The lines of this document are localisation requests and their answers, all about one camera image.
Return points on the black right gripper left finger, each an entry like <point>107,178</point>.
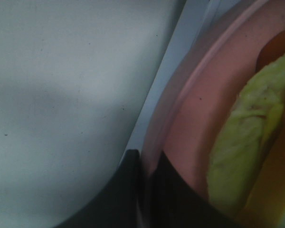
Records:
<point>115,206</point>

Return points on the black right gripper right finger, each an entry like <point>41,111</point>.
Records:
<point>175,205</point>

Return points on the pink round plate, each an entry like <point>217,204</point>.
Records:
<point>198,97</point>

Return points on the white microwave oven body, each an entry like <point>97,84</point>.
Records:
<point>74,75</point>

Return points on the white bread sandwich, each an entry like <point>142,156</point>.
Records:
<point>246,173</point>

